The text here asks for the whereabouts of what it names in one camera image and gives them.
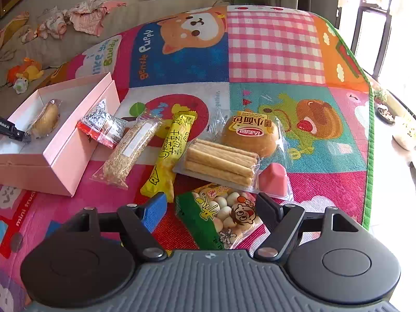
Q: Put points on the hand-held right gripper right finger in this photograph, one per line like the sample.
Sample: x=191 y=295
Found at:
x=268 y=211

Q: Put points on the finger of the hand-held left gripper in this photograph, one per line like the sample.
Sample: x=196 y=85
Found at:
x=11 y=129

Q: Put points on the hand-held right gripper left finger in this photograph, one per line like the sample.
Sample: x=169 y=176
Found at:
x=153 y=213

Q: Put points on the golden pastry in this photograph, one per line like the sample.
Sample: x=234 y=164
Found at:
x=45 y=120

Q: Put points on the yellow cheese stick packet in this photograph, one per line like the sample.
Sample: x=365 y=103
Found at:
x=169 y=156

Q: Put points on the pink cardboard box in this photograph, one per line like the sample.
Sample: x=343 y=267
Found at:
x=65 y=165

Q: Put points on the sesame bar packet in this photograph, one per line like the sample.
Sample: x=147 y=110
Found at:
x=126 y=151

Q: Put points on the clear packet of orange crackers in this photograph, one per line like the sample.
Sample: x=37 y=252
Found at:
x=250 y=133

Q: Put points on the red and white snack packet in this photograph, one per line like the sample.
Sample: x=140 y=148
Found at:
x=97 y=125

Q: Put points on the pink jelly cup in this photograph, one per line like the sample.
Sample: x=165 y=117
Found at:
x=273 y=177

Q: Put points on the small white green toy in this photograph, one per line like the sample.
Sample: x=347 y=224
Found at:
x=20 y=86

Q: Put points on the orange and yellow plush toy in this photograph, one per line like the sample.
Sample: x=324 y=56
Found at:
x=24 y=70

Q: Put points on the biscuit sticks packet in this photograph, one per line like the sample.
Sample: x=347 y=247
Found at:
x=217 y=162

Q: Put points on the grey sofa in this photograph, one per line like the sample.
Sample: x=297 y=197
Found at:
x=65 y=52

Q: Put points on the yellow patterned cloth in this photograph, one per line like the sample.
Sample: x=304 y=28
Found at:
x=13 y=26

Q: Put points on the patterned baby clothes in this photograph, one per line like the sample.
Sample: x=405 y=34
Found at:
x=53 y=24

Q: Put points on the pink baby clothes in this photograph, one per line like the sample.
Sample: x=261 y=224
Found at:
x=87 y=18

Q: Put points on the white plant pot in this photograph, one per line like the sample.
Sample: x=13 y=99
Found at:
x=403 y=141

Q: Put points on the dark plant bowl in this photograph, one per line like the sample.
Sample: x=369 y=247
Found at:
x=385 y=114

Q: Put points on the colourful cartoon play mat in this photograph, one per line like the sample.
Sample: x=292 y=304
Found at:
x=269 y=48

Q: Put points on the black window frame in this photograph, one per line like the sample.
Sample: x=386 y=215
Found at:
x=382 y=55

